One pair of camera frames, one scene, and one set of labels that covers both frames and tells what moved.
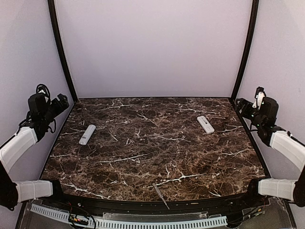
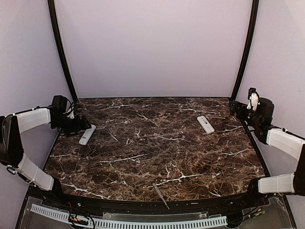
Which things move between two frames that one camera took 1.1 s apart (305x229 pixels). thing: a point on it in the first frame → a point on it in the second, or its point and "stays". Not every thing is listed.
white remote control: x=87 y=134 stays
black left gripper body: x=58 y=109 → x=69 y=126
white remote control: x=207 y=127 stays
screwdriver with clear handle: x=160 y=193 stays
